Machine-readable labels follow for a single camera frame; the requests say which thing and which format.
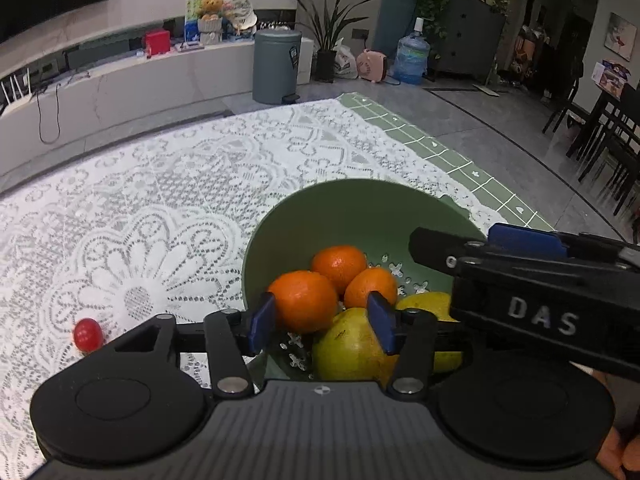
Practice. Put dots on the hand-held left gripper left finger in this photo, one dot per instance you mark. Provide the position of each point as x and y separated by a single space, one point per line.
263 322

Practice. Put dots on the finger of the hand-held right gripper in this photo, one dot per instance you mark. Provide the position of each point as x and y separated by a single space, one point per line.
525 240
430 245

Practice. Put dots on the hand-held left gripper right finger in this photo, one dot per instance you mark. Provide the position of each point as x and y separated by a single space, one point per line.
380 322

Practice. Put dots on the orange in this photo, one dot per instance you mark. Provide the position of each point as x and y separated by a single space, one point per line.
302 302
371 285
339 267

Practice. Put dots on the large yellow orange pear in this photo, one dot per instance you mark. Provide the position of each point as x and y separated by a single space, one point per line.
345 350

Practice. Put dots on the large green yellow pear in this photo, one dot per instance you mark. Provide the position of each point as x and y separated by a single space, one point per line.
425 302

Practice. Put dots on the green colander bowl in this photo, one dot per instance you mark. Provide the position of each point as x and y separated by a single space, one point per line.
350 215

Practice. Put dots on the red cherry tomato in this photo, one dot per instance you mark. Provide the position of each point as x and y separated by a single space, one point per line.
88 335

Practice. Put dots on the person's right forearm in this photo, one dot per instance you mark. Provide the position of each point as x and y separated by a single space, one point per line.
617 440

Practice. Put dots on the black dining chair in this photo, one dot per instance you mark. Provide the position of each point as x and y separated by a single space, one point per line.
562 105
620 160

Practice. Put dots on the white lace tablecloth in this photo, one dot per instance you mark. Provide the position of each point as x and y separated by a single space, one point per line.
150 210

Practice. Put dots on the black dining table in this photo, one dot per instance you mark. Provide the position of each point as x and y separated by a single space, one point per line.
607 102

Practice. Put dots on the printed cardboard box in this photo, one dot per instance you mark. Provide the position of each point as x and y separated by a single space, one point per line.
612 76

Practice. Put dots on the pink heater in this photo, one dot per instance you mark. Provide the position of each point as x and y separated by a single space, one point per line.
372 65

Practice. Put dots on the blue water bottle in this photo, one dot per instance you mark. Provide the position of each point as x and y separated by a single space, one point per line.
411 55

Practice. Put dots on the white plastic bag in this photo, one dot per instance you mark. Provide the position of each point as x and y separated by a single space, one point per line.
345 62

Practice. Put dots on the dark grey cabinet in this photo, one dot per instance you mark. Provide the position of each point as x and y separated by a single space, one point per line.
470 40

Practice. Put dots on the long-leaved potted plant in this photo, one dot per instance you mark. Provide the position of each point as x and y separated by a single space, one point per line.
325 62

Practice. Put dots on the grey pedal trash bin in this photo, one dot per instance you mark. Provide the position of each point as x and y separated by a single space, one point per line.
275 65

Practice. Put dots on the white marble television console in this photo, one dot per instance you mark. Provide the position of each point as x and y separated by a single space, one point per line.
150 85

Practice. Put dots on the white digital scale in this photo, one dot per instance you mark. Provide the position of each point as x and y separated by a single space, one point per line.
190 47

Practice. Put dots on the white paper fan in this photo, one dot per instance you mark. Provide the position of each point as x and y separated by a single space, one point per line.
242 19

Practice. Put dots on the white basket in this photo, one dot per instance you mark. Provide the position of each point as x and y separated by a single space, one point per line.
210 31

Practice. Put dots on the red box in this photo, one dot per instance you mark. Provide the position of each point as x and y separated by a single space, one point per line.
157 42

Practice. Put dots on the colourful picture board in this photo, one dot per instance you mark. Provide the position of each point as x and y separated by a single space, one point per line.
192 17

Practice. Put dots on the brown teddy bear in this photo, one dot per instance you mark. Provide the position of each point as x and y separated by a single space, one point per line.
210 6

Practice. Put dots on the white router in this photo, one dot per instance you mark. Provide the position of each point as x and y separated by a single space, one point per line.
12 95

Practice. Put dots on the dark wall socket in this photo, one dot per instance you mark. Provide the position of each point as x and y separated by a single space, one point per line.
360 34

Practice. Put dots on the framed wall picture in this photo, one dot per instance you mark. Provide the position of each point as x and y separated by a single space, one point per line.
622 35

